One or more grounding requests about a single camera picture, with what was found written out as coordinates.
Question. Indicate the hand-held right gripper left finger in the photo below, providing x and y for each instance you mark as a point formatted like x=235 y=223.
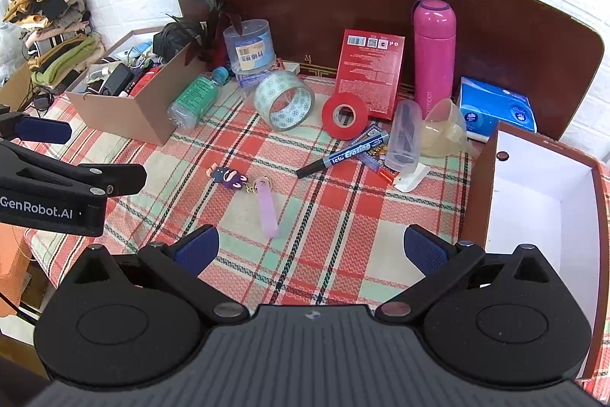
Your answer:
x=198 y=250

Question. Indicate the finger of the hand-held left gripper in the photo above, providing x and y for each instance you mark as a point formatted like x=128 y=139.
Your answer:
x=95 y=180
x=43 y=130

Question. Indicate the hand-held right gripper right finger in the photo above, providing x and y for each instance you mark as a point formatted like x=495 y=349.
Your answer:
x=424 y=250

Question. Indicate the white plastic piece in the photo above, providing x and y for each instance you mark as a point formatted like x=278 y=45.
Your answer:
x=410 y=180

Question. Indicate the colourful card pack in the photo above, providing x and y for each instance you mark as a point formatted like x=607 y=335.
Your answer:
x=376 y=160

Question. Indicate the clear plastic tube case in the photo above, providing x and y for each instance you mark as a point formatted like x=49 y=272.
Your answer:
x=402 y=135

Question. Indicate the black whiteboard marker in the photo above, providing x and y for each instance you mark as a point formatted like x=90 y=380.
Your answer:
x=350 y=151

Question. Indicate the red tape roll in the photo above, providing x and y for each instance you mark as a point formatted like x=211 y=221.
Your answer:
x=329 y=116

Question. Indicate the clear cylindrical plastic container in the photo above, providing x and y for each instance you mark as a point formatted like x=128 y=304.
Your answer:
x=250 y=49

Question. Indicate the black power adapter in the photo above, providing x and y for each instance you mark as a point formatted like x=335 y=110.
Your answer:
x=43 y=101

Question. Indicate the black pouch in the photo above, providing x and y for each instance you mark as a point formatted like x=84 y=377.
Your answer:
x=117 y=78

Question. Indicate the red green plaid blanket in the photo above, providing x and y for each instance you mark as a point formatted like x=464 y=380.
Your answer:
x=333 y=221

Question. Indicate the pile of folded clothes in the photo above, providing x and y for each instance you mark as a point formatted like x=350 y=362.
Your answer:
x=52 y=30

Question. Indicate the red packet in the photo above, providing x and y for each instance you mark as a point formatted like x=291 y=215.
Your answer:
x=143 y=83

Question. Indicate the clear plastic cup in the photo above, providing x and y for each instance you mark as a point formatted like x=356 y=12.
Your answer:
x=441 y=135

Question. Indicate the brown box white inside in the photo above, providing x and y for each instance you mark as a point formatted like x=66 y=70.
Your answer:
x=538 y=206

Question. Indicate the clear bottle green label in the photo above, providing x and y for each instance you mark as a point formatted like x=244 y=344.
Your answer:
x=195 y=94

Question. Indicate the black bag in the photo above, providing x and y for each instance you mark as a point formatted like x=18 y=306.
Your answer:
x=169 y=42

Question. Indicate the blue tissue pack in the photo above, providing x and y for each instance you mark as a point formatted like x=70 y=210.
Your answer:
x=495 y=102

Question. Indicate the artificial dark leaf plant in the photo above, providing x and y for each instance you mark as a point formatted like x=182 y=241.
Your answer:
x=209 y=35

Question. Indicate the red cardboard box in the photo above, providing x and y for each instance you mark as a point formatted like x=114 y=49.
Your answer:
x=367 y=73

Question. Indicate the pink thermos bottle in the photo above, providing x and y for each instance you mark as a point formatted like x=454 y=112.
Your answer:
x=433 y=54

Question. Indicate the small white block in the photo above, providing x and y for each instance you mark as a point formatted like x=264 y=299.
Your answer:
x=290 y=67

